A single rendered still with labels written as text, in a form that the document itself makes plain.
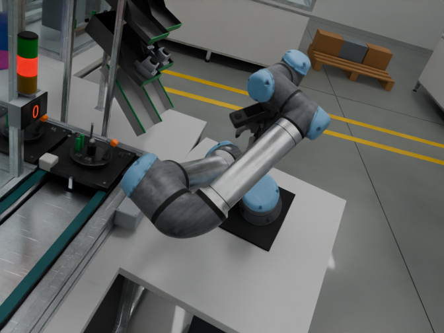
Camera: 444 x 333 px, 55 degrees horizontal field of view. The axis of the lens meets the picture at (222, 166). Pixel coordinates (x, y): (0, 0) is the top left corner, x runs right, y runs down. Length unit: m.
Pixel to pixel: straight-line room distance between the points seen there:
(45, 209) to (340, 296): 1.94
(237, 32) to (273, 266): 4.13
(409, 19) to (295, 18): 5.56
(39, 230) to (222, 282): 0.56
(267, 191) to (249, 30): 4.12
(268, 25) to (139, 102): 3.72
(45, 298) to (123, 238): 0.38
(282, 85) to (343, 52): 5.91
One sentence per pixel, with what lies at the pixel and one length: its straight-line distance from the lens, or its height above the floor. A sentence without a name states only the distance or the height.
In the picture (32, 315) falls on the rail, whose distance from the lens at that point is 1.11.
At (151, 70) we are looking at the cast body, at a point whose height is 1.24.
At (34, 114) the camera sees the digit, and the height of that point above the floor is 1.19.
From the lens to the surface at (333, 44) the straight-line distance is 6.90.
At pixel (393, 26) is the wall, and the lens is 10.54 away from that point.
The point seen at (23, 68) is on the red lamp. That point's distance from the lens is 1.25.
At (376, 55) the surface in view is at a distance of 7.10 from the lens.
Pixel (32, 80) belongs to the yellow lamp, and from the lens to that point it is 1.27.
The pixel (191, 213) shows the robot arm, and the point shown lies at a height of 1.24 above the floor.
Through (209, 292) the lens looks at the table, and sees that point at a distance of 1.33.
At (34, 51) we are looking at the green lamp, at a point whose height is 1.38.
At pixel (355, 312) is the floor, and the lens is 2.80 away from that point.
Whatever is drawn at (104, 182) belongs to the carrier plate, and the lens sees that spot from 1.45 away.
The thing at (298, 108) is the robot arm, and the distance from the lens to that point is 1.05.
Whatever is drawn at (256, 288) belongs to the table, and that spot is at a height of 0.86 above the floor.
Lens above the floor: 1.85
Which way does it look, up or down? 32 degrees down
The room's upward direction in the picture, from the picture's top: 18 degrees clockwise
